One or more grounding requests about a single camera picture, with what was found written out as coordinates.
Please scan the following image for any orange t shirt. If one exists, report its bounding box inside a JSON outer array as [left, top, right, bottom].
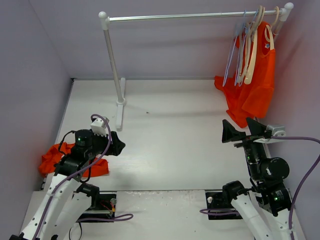
[[214, 21, 276, 128], [38, 144, 109, 178]]

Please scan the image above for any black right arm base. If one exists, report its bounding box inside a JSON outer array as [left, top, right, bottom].
[[205, 191, 242, 221]]

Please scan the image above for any cream plastic hanger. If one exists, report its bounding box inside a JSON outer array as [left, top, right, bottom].
[[241, 5, 265, 85]]

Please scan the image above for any light blue wire hanger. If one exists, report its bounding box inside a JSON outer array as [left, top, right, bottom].
[[222, 10, 247, 87]]

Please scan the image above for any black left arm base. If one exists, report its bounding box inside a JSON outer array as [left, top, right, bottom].
[[78, 192, 117, 223]]

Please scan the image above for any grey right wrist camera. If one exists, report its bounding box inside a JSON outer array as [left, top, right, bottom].
[[266, 124, 286, 137]]

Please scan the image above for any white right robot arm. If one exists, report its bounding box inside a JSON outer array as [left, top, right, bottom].
[[221, 117, 297, 240]]

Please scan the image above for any white metal clothes rack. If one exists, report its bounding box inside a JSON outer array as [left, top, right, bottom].
[[98, 2, 295, 132]]

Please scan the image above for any hanging orange t shirt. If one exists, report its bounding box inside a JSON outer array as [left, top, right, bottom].
[[214, 21, 276, 128]]

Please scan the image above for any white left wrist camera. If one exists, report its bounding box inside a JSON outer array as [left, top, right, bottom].
[[90, 116, 109, 137]]

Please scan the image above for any grey plastic hanger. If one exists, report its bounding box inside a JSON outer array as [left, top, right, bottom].
[[237, 22, 253, 87]]

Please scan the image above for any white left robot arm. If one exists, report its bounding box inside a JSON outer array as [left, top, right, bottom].
[[10, 129, 126, 240]]

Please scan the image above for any cream hanger with shirt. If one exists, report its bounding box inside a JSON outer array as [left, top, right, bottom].
[[264, 6, 280, 50]]

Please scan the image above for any lavender wire hanger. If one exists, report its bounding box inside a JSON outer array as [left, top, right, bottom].
[[234, 9, 262, 87]]

